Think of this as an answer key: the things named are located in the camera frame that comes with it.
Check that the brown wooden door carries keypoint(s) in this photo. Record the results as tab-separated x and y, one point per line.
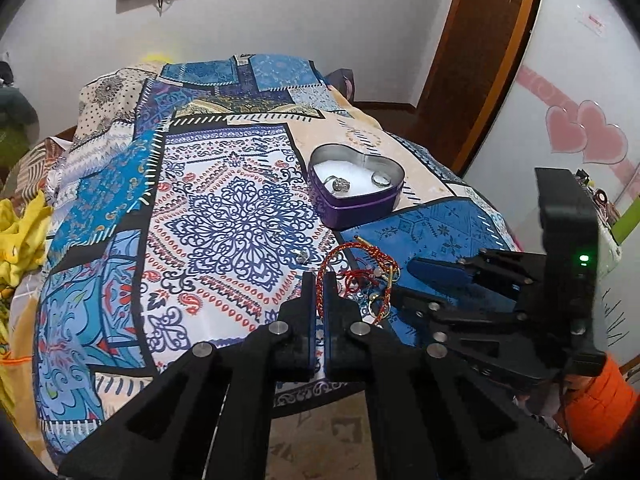
480	60

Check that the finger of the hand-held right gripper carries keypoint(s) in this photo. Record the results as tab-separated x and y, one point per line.
440	274
415	302

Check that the pink heart wall sticker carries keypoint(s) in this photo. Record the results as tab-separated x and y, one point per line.
587	132

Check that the white and green device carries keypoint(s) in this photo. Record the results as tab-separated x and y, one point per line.
607	240

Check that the small silver earring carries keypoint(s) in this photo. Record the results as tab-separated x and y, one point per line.
301	256

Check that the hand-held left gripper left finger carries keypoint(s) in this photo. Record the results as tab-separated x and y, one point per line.
309	310

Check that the yellow cloth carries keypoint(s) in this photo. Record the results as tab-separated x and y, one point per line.
22	240

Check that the person's right forearm orange sleeve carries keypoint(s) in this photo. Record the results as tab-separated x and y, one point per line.
607	405

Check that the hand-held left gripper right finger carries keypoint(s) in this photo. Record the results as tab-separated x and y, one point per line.
327	310

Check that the dark bag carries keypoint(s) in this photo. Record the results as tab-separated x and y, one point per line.
344	82

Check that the purple heart-shaped tin box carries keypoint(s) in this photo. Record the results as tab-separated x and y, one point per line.
357	205

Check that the blue patterned blanket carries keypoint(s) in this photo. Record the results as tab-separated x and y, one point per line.
225	200

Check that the white wall label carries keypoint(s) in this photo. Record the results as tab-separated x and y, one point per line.
591	21

